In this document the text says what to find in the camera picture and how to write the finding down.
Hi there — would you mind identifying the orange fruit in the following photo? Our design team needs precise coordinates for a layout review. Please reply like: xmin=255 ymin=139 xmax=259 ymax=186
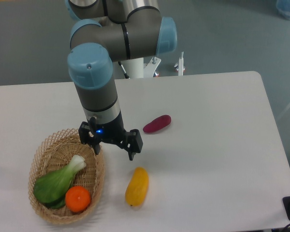
xmin=65 ymin=186 xmax=91 ymax=213

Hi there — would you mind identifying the green bok choy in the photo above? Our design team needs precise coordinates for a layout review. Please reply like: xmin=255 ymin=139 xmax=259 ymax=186
xmin=33 ymin=155 xmax=86 ymax=209

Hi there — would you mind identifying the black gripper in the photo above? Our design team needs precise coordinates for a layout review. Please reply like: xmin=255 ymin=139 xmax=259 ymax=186
xmin=78 ymin=112 xmax=143 ymax=161

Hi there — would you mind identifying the purple sweet potato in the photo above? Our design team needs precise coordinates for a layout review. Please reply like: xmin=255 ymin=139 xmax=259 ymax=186
xmin=143 ymin=115 xmax=172 ymax=133

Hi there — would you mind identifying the woven wicker basket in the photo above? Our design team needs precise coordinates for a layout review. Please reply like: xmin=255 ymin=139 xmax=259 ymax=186
xmin=29 ymin=129 xmax=105 ymax=224

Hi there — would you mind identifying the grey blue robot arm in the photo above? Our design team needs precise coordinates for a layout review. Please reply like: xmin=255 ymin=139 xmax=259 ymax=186
xmin=65 ymin=0 xmax=177 ymax=160

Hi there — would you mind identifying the white stand leg with caster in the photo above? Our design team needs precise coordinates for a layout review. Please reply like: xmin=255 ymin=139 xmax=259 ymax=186
xmin=174 ymin=51 xmax=186 ymax=76

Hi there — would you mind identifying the yellow mango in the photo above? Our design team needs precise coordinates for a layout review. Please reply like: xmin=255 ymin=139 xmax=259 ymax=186
xmin=125 ymin=167 xmax=149 ymax=207

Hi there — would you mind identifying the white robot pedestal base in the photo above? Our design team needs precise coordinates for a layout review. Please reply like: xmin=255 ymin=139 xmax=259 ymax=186
xmin=117 ymin=56 xmax=161 ymax=79

